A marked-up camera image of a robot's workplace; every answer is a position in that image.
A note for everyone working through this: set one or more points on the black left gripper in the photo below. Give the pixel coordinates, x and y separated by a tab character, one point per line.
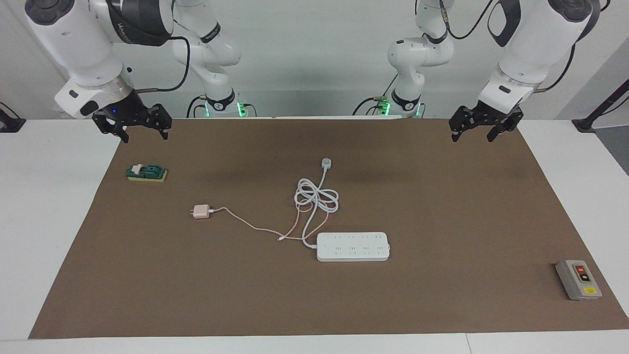
496	114

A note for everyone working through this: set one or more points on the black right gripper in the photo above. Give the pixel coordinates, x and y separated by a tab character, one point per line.
128	109

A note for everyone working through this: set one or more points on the pink charger plug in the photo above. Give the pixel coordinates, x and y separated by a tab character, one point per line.
200	212

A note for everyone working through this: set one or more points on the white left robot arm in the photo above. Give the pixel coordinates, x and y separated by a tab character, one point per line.
530	44

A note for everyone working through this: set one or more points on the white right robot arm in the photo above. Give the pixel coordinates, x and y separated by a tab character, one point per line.
78	44

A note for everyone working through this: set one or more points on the white power strip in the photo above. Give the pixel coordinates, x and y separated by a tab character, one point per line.
354	248

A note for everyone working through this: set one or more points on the black clamp stand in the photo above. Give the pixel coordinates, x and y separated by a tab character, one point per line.
10	125
585	124

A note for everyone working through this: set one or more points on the brown table mat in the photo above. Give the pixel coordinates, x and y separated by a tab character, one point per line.
196	295

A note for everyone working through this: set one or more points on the green knife switch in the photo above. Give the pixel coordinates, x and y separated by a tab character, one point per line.
150	172

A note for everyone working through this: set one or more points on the grey on-off switch box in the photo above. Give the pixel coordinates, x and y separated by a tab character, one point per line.
580	280

